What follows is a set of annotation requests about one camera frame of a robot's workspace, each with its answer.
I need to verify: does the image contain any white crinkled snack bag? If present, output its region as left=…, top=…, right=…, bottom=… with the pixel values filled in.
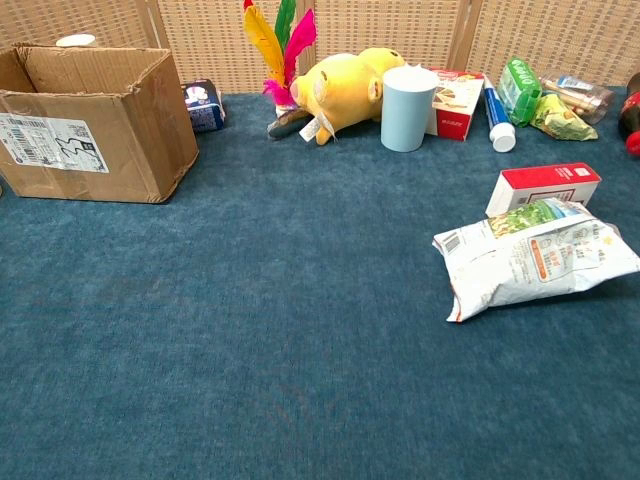
left=431, top=197, right=640, bottom=324

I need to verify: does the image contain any red and white carton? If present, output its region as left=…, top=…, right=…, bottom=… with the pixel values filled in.
left=484, top=161, right=603, bottom=219

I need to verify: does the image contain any brown cardboard shipping box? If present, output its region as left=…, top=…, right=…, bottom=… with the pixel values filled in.
left=0, top=42, right=200, bottom=205

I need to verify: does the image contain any red white biscuit box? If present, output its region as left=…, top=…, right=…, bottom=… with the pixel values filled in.
left=424, top=68, right=487, bottom=143

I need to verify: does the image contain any blue felt table cloth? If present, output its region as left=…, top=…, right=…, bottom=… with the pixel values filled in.
left=0, top=84, right=640, bottom=480

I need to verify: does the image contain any light blue paper cup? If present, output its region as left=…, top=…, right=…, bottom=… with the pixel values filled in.
left=380, top=64, right=441, bottom=154

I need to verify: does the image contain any yellow plush duck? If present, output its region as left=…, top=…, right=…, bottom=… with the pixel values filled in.
left=267, top=46, right=407, bottom=147

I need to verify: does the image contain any dark blue sanitary pad pack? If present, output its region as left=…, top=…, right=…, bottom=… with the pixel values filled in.
left=180, top=78, right=227, bottom=134

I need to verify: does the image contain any colourful feather shuttlecock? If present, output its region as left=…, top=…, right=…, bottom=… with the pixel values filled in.
left=242, top=0, right=318, bottom=114

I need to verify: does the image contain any blue white toothpaste tube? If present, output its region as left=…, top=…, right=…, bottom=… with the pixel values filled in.
left=481, top=74, right=518, bottom=154

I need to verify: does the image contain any woven wooden folding screen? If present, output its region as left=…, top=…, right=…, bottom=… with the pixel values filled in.
left=0, top=0, right=640, bottom=97

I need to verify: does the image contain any green wet wipes pack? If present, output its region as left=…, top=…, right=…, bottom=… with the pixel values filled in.
left=495, top=56, right=544, bottom=128

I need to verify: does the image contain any yellow green snack pouch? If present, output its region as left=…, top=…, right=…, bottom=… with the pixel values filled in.
left=529, top=92, right=600, bottom=143

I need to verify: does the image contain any stack of white paper cups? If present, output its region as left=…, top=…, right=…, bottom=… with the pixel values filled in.
left=55, top=33, right=98, bottom=49

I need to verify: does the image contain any cola bottle with red cap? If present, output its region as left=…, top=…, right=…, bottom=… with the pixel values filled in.
left=617, top=71, right=640, bottom=158

